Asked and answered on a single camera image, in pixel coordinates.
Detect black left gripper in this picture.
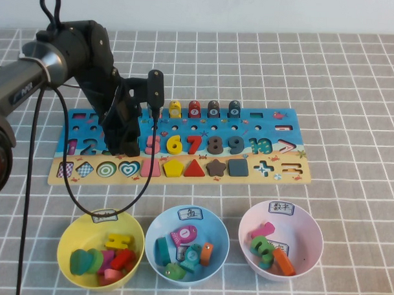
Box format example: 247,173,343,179
98,76,146,158

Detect yellow wooden symbol piece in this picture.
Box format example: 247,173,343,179
104,233,135,252

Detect yellow plastic bowl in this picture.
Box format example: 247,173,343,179
55,207,147,294

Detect magenta wooden shape piece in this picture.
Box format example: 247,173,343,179
97,250,116,275

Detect red wooden symbol piece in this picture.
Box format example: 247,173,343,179
110,247,137,272

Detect blue plastic bowl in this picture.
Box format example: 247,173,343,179
143,202,231,285

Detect salmon pink wooden piece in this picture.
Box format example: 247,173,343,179
98,267,124,287

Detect ocean themed wooden puzzle board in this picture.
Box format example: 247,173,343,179
46,100,315,195

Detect orange wooden number piece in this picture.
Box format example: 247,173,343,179
272,246,297,276

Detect pink plastic bowl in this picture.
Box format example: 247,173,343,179
235,199,326,284

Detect pink wooden trapezoid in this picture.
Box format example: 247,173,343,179
140,159,162,179

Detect pink wooden number five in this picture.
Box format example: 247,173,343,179
144,135,162,156

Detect yellow wooden number six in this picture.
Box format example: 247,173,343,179
166,135,184,156

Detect yellow wooden pentagon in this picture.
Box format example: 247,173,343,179
162,158,186,179

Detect yellow fish peg six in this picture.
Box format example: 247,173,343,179
168,100,182,119

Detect red wooden number seven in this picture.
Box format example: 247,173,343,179
186,135,203,155

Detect red wooden triangle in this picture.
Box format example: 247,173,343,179
182,158,206,178

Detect red fish peg seven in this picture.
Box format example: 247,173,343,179
187,100,202,119

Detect brown wooden number eight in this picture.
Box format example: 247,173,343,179
206,135,224,155

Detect brown wooden star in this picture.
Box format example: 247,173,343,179
204,158,227,178

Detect brown fish peg eight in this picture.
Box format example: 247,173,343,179
206,100,221,119

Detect magenta fish peg one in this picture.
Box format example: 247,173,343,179
170,224,198,247

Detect white zip tie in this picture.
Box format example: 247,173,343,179
17,50,52,83

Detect dark teal fish peg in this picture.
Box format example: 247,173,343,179
153,236,173,267

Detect dark blue fish peg nine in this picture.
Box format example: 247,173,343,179
227,100,242,119

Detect dark blue wooden square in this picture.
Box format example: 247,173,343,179
227,158,250,178

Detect dark blue wooden number nine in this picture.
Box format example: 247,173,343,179
228,135,246,156

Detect dark green wooden heart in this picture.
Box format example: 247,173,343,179
69,248,94,277

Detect teal fish peg two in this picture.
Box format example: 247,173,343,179
179,243,202,273

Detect green fish peg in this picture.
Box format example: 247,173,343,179
161,262,187,282

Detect orange fish peg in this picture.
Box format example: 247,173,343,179
199,241,213,267

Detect magenta wooden number one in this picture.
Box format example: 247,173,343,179
249,221,276,241

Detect black camera cable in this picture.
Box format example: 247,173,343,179
49,83,161,219

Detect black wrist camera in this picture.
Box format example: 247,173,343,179
146,69,166,112

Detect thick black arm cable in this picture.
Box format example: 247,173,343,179
15,86,48,295

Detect black cable loop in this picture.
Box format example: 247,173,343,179
38,0,65,30

